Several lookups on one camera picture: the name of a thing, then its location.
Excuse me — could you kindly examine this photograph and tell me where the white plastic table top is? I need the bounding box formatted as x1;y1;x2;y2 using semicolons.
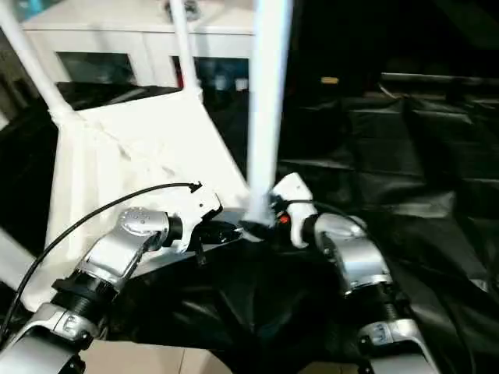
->
21;87;270;312

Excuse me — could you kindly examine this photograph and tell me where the white plastic table leg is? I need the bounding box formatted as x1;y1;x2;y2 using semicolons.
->
169;0;203;98
0;0;75;118
245;0;293;227
0;228;40;293

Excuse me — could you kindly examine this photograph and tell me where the black plastic mat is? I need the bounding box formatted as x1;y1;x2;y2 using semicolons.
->
0;79;499;374

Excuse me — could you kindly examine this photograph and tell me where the dark horizontal bar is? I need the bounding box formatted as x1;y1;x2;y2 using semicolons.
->
380;72;499;86

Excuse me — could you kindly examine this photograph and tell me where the white glass-door cabinet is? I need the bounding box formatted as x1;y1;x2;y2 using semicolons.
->
21;0;258;90

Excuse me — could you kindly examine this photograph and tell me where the black fabric backdrop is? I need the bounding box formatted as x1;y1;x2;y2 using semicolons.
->
288;0;499;102

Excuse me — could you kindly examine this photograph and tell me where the grey metal tripod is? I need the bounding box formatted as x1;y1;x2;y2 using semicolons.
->
0;23;36;129

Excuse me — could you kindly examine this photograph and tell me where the teal printed plastic sheet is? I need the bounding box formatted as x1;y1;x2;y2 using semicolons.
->
23;0;55;19

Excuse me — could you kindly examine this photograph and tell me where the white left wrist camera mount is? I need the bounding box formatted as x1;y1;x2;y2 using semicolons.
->
179;186;224;254

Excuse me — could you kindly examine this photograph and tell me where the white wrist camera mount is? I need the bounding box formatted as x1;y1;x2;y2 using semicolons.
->
179;186;224;254
271;172;319;249

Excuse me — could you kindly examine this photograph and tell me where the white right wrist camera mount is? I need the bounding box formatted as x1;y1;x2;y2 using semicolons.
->
271;172;319;249

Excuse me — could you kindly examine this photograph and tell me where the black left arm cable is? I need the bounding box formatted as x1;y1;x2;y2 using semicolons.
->
0;181;203;344

